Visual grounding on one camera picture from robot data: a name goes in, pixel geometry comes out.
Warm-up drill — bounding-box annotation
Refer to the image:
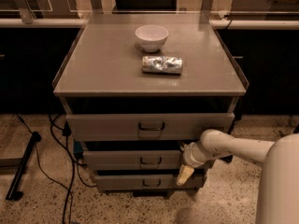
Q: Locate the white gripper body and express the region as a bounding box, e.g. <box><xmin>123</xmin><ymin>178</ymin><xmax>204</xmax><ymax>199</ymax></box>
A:
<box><xmin>182</xmin><ymin>141</ymin><xmax>212</xmax><ymax>168</ymax></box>

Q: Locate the grey drawer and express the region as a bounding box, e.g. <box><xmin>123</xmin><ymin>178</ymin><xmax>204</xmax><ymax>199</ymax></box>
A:
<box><xmin>83</xmin><ymin>150</ymin><xmax>182</xmax><ymax>171</ymax></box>
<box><xmin>94</xmin><ymin>174</ymin><xmax>206</xmax><ymax>191</ymax></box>
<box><xmin>66</xmin><ymin>113</ymin><xmax>235</xmax><ymax>141</ymax></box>

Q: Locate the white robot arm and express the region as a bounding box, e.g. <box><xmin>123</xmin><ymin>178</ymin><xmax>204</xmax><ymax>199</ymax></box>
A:
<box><xmin>177</xmin><ymin>129</ymin><xmax>299</xmax><ymax>224</ymax></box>

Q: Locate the grey drawer cabinet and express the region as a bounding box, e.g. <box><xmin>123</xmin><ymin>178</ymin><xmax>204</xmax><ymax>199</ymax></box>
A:
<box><xmin>54</xmin><ymin>14</ymin><xmax>249</xmax><ymax>195</ymax></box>

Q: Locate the black power plug block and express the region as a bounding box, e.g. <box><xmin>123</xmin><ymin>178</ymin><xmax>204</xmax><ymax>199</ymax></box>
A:
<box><xmin>221</xmin><ymin>155</ymin><xmax>233</xmax><ymax>163</ymax></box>

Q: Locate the crumpled silver foil packet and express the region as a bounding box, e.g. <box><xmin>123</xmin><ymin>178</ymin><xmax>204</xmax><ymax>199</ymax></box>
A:
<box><xmin>142</xmin><ymin>56</ymin><xmax>183</xmax><ymax>75</ymax></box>

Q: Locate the white ceramic bowl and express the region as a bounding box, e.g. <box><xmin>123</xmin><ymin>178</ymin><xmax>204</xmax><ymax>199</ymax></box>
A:
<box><xmin>135</xmin><ymin>25</ymin><xmax>169</xmax><ymax>53</ymax></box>

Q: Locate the black floor cable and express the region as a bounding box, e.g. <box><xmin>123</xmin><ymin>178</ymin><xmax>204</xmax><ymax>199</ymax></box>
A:
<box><xmin>15</xmin><ymin>113</ymin><xmax>97</xmax><ymax>224</ymax></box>

